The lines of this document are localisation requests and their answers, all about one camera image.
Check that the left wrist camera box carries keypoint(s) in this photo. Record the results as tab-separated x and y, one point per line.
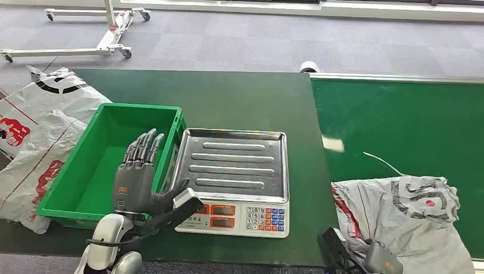
184	198

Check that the white wheeled metal frame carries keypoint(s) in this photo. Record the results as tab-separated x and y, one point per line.
109	38

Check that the grey plastic mailer package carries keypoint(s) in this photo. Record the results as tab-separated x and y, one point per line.
408	219

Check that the white electronic weighing scale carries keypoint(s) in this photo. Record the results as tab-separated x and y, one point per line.
234	170

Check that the white mailer bag black print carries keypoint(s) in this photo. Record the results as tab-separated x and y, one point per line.
49	98

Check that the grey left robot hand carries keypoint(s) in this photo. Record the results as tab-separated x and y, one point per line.
132	185

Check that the white mailer bag red print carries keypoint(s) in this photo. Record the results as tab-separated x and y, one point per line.
34	170

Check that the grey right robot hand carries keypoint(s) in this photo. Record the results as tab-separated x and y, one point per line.
380	261

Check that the green plastic basket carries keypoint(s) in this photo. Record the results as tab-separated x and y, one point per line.
94	170

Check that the white paper label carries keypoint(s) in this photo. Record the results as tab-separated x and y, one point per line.
332	144

